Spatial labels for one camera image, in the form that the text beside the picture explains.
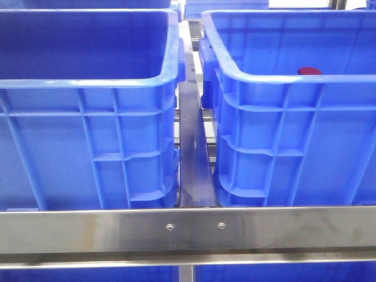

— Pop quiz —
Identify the lower right blue crate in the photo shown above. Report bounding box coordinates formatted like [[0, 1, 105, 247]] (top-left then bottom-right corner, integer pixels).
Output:
[[195, 261, 375, 281]]

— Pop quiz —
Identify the left blue plastic crate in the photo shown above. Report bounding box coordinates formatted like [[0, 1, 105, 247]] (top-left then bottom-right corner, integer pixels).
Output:
[[1, 9, 185, 212]]

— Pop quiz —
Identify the red mushroom push button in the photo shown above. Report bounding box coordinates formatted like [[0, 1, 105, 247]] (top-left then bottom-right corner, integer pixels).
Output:
[[298, 66, 323, 75]]

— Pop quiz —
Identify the blue plastic crate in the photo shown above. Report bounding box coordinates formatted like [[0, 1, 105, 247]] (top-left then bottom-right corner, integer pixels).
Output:
[[200, 10, 375, 207], [1, 9, 185, 212]]

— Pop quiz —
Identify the right blue plastic crate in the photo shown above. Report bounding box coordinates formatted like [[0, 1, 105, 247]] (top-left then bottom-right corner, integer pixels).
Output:
[[200, 10, 375, 207]]

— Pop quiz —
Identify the lower left blue crate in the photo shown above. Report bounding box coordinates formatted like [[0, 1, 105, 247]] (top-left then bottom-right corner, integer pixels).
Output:
[[1, 266, 179, 281]]

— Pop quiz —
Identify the rear left blue crate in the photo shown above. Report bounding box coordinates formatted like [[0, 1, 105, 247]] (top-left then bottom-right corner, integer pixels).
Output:
[[1, 0, 182, 22]]

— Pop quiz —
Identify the steel centre divider bar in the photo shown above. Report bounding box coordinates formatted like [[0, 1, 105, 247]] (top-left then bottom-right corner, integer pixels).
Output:
[[179, 48, 217, 208]]

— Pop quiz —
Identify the stainless steel shelf rail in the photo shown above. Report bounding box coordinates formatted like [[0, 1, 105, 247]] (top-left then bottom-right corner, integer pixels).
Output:
[[1, 206, 375, 269]]

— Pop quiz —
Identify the rear right blue crate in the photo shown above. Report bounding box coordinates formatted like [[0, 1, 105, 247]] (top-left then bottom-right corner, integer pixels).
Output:
[[184, 0, 270, 19]]

